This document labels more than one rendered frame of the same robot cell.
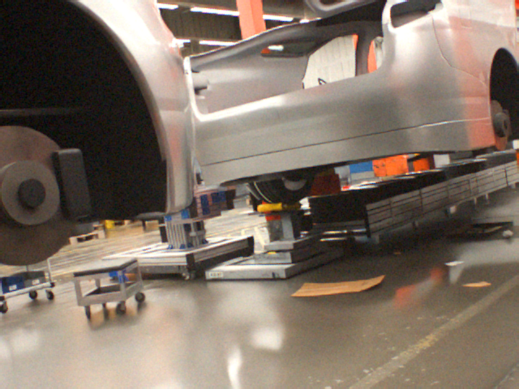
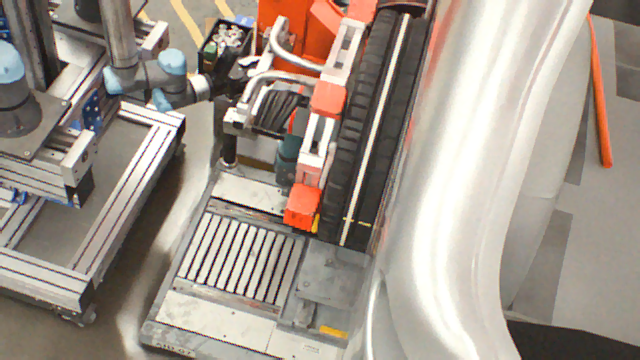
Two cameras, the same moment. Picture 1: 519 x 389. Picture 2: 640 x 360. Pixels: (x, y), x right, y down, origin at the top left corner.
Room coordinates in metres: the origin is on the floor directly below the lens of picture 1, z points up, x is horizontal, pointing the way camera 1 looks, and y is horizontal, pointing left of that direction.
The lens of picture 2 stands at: (3.96, 0.72, 2.36)
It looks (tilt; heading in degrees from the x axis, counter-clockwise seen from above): 52 degrees down; 325
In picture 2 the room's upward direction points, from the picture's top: 12 degrees clockwise
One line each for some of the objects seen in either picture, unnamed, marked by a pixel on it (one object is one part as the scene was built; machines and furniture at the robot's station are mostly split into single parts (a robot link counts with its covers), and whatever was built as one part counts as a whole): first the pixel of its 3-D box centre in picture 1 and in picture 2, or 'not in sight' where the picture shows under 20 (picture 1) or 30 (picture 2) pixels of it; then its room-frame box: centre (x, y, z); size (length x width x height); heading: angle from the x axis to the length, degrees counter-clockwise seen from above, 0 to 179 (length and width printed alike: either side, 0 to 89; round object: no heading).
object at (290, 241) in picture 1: (290, 227); (356, 238); (5.00, -0.21, 0.32); 0.40 x 0.30 x 0.28; 140
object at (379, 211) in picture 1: (429, 198); not in sight; (6.05, -1.64, 0.28); 2.47 x 0.06 x 0.22; 140
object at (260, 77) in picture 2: not in sight; (284, 85); (5.12, 0.07, 1.03); 0.19 x 0.18 x 0.11; 50
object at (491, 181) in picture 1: (459, 188); not in sight; (7.64, -2.46, 0.19); 1.00 x 0.86 x 0.39; 140
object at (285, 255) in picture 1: (291, 251); (345, 276); (4.97, -0.18, 0.13); 0.50 x 0.36 x 0.10; 140
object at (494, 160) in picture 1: (500, 160); not in sight; (8.79, -3.49, 0.39); 0.66 x 0.66 x 0.24
